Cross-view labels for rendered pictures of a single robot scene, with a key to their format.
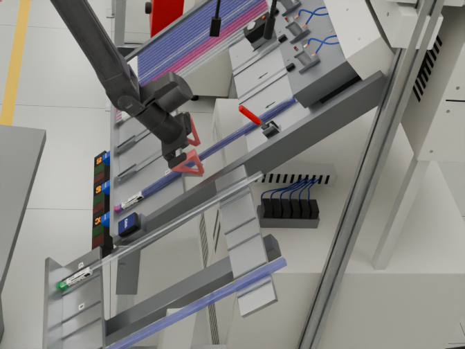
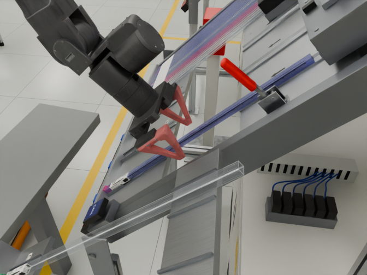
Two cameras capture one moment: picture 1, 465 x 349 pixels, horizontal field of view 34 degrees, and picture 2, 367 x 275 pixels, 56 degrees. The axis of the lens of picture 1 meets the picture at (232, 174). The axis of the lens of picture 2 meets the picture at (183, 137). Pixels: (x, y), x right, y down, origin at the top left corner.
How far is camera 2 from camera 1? 1.12 m
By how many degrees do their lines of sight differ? 17
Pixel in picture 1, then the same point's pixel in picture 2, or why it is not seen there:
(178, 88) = (136, 34)
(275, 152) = (277, 134)
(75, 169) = not seen: hidden behind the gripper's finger
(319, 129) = (354, 98)
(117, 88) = (49, 30)
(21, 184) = (58, 156)
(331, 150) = (351, 146)
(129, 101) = (67, 50)
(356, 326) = not seen: outside the picture
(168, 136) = (135, 106)
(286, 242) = (296, 241)
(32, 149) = (81, 127)
